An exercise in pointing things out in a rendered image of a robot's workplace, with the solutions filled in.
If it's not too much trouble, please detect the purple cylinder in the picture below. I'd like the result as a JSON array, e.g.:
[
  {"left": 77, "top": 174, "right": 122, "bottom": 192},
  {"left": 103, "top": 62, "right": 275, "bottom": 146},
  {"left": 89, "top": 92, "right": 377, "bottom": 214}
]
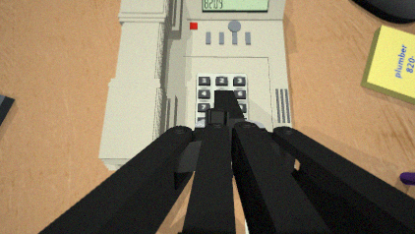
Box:
[{"left": 399, "top": 172, "right": 415, "bottom": 186}]

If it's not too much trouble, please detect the yellow sticky note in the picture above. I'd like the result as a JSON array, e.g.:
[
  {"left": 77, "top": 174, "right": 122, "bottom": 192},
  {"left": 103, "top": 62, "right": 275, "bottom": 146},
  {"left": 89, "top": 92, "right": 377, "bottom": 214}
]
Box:
[{"left": 360, "top": 26, "right": 415, "bottom": 104}]

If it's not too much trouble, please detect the beige telephone handset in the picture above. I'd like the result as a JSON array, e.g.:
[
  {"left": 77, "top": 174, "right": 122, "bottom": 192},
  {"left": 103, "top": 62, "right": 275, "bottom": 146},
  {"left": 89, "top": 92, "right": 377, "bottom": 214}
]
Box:
[{"left": 98, "top": 0, "right": 177, "bottom": 165}]

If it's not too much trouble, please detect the beige desk phone body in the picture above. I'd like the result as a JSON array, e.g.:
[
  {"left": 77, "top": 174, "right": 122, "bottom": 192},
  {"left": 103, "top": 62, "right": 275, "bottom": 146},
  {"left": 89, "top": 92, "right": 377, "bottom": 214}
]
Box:
[{"left": 164, "top": 0, "right": 292, "bottom": 132}]

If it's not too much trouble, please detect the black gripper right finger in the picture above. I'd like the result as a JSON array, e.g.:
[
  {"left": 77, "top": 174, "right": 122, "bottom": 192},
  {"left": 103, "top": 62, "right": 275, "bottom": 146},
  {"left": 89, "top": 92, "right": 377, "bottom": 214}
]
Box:
[{"left": 224, "top": 90, "right": 415, "bottom": 234}]

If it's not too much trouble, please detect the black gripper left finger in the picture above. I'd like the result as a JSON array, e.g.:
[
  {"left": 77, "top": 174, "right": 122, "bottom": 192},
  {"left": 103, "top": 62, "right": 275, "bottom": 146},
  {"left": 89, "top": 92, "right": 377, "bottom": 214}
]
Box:
[{"left": 37, "top": 90, "right": 236, "bottom": 234}]

